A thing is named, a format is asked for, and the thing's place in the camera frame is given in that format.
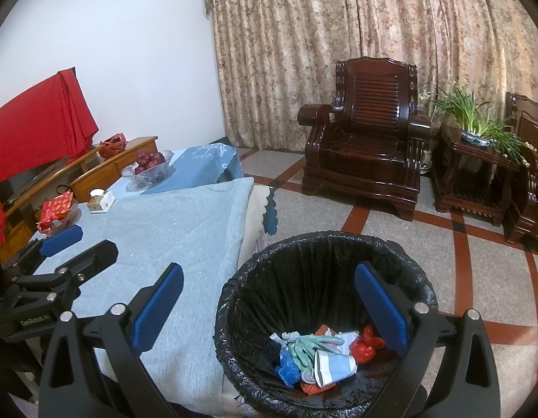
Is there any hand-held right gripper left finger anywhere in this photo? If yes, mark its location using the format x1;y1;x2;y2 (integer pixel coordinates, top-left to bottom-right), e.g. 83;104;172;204
37;262;185;418

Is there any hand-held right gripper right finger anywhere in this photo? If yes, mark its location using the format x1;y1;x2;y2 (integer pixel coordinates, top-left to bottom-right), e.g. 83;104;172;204
354;262;501;418

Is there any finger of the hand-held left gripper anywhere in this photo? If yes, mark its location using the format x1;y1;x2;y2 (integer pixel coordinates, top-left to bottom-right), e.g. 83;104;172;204
1;225;84;277
10;239;120;310

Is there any red plastic bag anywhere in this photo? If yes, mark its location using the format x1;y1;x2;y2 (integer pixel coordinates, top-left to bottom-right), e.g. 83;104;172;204
351;324;386;363

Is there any small white carton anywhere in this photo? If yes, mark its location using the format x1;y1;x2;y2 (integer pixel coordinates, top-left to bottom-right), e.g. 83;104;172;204
336;332;361;353

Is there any white blue paper cup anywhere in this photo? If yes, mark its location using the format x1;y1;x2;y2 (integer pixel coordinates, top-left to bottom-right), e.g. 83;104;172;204
313;350;358;389

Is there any trash bin with black bag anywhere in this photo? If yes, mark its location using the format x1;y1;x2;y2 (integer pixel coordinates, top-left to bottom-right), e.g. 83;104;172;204
213;232;439;418

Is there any green rubber glove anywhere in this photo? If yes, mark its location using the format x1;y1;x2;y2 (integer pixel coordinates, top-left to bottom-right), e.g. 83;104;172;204
287;334;345;372

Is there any blue plastic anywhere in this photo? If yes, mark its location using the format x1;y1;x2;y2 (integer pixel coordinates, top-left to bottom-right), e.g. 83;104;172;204
275;352;302;386

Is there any white napkin box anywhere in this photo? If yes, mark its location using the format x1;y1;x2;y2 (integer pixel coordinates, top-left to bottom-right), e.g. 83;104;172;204
88;188;116;214

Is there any black television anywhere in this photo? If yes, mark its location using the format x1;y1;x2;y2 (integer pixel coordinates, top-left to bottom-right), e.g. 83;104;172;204
0;157;84;205

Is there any grey-blue tablecloth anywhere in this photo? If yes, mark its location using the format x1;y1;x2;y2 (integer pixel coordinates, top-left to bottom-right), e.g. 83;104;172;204
31;177;255;418

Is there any light wooden cabinet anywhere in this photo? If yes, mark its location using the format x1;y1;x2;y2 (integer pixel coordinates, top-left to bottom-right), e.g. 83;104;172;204
0;136;159;262

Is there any glass fruit bowl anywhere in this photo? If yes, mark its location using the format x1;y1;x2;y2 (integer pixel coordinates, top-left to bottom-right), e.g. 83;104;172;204
122;149;175;192

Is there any red basket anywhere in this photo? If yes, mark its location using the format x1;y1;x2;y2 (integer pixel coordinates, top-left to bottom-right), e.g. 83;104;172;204
99;134;128;160

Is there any red cloth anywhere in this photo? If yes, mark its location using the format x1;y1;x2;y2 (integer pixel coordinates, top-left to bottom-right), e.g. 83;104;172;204
0;67;100;184

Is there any cream scalloped tablecloth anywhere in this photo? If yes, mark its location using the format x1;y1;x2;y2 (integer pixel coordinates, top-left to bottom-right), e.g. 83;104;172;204
223;185;279;416

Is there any blue plastic bag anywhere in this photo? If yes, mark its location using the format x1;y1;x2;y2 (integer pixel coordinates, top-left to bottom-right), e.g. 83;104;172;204
108;144;244;196

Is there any dark wooden side table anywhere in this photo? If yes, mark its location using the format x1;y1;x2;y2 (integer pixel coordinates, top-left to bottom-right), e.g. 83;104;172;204
430;124;524;227

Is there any dark wooden armchair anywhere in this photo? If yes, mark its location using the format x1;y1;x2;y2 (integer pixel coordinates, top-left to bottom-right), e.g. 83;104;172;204
504;91;538;245
297;57;432;220

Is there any potted green plant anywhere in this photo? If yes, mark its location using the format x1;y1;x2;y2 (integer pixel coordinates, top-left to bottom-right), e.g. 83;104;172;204
419;80;535;168

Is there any beige floral curtain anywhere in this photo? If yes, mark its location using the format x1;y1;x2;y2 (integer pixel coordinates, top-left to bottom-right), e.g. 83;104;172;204
201;0;538;157

